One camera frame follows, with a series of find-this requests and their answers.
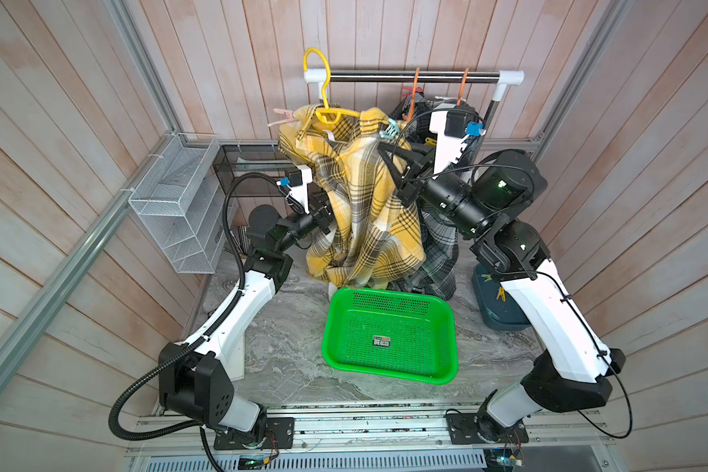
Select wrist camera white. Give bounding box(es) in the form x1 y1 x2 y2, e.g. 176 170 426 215
277 165 313 214
429 103 486 174

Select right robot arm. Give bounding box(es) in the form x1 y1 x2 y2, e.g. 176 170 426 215
378 143 625 443

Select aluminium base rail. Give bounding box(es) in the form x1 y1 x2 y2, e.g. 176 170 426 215
124 400 627 471

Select orange hanger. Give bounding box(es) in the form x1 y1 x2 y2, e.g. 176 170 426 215
455 68 470 106
405 67 420 122

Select white wire mesh shelf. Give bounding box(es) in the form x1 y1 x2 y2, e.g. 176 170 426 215
129 133 225 275

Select grey plaid shirt right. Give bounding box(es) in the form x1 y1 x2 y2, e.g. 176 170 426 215
403 99 485 301

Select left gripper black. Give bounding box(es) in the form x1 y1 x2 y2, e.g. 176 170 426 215
275 187 349 253

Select orange hanger left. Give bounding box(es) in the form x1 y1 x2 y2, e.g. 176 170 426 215
405 67 420 122

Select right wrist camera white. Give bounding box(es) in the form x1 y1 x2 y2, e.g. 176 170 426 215
429 103 486 174

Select green plastic basket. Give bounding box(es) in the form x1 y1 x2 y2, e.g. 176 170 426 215
321 288 458 385

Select grey plaid shirt left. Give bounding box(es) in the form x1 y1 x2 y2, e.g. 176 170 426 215
383 96 437 149

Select black mesh wall basket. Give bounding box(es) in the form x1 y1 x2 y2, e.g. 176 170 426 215
212 141 294 198

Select mint green clothespin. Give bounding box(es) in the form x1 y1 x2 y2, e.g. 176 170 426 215
379 118 401 141

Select dark teal tray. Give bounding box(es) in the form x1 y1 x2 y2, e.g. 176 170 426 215
471 264 531 332

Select metal clothes rack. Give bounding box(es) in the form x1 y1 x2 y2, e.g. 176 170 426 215
303 68 525 225

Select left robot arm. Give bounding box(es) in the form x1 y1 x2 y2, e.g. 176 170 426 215
108 165 334 448

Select pink clothespin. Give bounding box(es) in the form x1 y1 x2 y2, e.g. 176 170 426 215
267 108 299 128

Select orange hanger right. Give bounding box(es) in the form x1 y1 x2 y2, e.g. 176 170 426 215
455 68 470 106

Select yellow plastic hanger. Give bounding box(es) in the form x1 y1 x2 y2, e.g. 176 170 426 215
302 47 360 125

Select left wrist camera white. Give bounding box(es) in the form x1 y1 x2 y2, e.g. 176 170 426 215
277 165 313 214

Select grey plaid shirt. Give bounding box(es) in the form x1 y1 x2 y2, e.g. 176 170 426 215
403 99 485 301
383 96 437 149

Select yellow plaid shirt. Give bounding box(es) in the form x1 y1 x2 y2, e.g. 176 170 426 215
278 104 426 288

